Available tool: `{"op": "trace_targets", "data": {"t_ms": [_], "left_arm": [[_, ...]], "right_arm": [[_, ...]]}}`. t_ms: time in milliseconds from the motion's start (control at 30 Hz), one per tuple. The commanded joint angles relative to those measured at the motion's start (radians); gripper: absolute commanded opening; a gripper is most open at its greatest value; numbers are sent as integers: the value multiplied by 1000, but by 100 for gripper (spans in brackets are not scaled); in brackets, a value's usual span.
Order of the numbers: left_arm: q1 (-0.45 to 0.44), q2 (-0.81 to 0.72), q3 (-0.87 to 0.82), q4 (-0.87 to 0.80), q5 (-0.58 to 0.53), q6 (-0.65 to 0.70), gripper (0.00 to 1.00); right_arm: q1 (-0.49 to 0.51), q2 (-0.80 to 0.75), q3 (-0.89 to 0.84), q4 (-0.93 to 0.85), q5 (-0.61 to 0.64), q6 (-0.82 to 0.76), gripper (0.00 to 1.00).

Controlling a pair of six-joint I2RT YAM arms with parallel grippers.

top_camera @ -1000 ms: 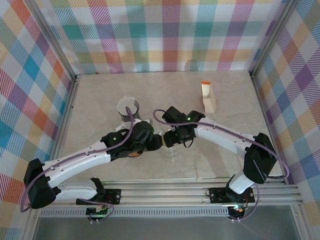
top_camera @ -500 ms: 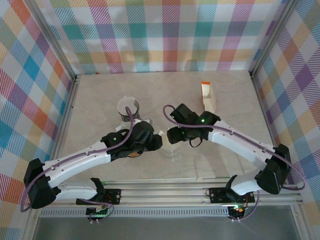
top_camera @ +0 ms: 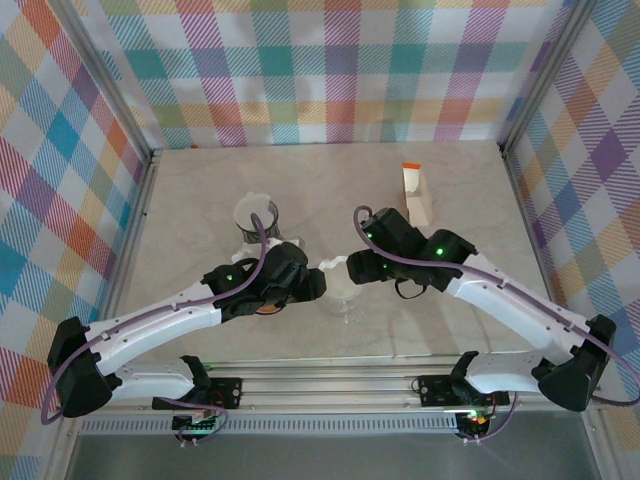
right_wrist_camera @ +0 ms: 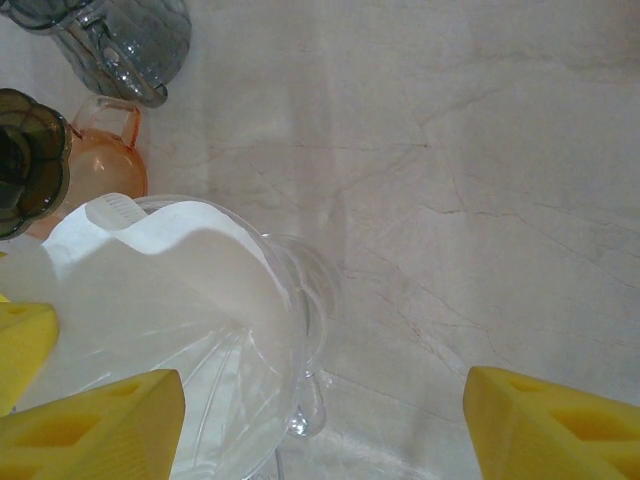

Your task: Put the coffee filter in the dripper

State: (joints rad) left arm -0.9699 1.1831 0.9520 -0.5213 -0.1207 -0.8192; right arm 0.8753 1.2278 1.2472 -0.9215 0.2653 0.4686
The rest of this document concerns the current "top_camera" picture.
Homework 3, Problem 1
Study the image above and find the glass pitcher with paper filter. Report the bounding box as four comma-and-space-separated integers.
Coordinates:
233, 192, 282, 247

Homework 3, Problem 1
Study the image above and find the clear glass cup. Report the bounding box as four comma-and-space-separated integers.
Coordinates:
318, 253, 361, 301

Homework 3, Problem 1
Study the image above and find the coffee filter pack orange top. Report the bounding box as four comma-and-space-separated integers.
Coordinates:
399, 162, 434, 229

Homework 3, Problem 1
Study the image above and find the left controller circuit board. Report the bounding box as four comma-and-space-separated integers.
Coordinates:
172, 412, 221, 436

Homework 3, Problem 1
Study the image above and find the controller circuit board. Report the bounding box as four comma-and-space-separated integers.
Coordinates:
457, 409, 494, 434
172, 412, 221, 436

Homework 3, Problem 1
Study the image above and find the right controller circuit board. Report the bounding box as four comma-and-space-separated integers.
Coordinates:
457, 409, 494, 434

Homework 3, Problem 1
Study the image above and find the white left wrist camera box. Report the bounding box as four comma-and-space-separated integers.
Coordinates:
267, 235, 307, 251

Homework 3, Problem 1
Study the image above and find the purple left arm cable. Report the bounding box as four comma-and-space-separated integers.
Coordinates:
40, 212, 269, 426

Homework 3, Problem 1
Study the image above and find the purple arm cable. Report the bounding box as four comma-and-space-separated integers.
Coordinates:
40, 212, 269, 426
352, 205, 636, 407

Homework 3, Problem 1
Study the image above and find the black right gripper cable loop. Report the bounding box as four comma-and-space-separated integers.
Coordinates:
393, 277, 427, 302

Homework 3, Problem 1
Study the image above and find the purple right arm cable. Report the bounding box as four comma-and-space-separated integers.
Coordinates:
352, 205, 636, 407

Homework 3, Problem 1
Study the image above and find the aluminium front mounting rail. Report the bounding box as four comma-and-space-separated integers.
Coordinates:
114, 367, 601, 416

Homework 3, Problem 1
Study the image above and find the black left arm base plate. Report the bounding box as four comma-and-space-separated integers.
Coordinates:
209, 377, 245, 409

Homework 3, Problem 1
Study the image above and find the aluminium right side frame rail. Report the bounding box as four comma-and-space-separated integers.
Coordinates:
499, 147, 626, 480

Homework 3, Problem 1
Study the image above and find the aluminium frame rail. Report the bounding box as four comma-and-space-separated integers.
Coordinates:
499, 147, 626, 480
47, 149, 164, 480

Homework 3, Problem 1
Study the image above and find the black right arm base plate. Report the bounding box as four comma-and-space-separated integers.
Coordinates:
417, 374, 511, 409

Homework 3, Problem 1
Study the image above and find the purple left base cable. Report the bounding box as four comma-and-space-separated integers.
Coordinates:
151, 397, 232, 447

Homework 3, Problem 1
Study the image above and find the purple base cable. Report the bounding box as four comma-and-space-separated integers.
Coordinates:
151, 397, 232, 447
457, 392, 519, 446

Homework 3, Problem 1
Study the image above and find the aluminium left side frame rail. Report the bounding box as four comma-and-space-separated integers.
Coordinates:
47, 149, 164, 480

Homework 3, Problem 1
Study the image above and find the slotted grey cable duct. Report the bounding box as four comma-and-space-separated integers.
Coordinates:
79, 418, 461, 437

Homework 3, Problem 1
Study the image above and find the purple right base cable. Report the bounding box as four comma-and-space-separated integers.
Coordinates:
457, 392, 519, 446

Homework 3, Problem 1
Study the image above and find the aluminium right corner post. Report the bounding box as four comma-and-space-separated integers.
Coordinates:
499, 0, 599, 156

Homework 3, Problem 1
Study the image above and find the aluminium corner post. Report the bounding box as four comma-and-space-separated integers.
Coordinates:
58, 0, 164, 166
499, 0, 599, 156

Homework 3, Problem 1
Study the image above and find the aluminium left corner post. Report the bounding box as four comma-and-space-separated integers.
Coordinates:
58, 0, 164, 166

